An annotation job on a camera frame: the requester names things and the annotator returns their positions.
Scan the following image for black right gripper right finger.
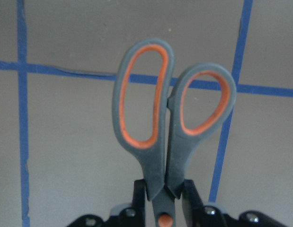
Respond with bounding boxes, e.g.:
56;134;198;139
182;179;204;227

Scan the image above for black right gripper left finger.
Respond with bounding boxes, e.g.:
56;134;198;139
132;179;146;227

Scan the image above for grey orange scissors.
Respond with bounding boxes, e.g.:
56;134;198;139
112;38;236;227

